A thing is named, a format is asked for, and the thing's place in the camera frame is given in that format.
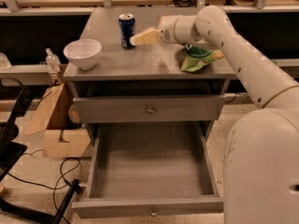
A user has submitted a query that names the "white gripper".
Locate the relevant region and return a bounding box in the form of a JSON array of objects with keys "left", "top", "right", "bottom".
[{"left": 130, "top": 16, "right": 178, "bottom": 46}]

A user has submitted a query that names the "blue pepsi can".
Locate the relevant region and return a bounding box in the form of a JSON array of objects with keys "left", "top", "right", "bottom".
[{"left": 119, "top": 13, "right": 135, "bottom": 49}]

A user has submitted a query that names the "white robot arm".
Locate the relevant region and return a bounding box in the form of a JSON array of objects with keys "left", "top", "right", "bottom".
[{"left": 130, "top": 6, "right": 299, "bottom": 224}]

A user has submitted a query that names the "grey drawer cabinet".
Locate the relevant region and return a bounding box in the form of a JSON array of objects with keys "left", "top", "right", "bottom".
[{"left": 64, "top": 7, "right": 235, "bottom": 139}]

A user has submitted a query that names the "closed upper grey drawer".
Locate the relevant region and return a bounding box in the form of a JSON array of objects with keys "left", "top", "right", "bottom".
[{"left": 73, "top": 95, "right": 225, "bottom": 123}]

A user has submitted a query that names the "open grey drawer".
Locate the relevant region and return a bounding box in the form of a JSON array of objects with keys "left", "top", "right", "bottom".
[{"left": 72, "top": 122, "right": 223, "bottom": 218}]

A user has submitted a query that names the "green chip bag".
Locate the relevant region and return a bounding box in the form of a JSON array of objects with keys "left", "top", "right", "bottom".
[{"left": 181, "top": 44, "right": 224, "bottom": 73}]

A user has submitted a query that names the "white bowl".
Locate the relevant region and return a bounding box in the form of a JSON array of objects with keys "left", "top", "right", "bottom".
[{"left": 64, "top": 38, "right": 102, "bottom": 70}]

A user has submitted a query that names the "clear sanitizer bottle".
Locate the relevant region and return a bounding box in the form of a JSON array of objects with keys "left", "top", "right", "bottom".
[{"left": 46, "top": 49, "right": 61, "bottom": 72}]

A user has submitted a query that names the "cardboard box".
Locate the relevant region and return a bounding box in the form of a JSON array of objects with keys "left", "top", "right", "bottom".
[{"left": 23, "top": 83, "right": 91, "bottom": 158}]

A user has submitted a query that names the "black stand frame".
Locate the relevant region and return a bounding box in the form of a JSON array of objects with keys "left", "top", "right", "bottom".
[{"left": 0, "top": 77, "right": 82, "bottom": 224}]

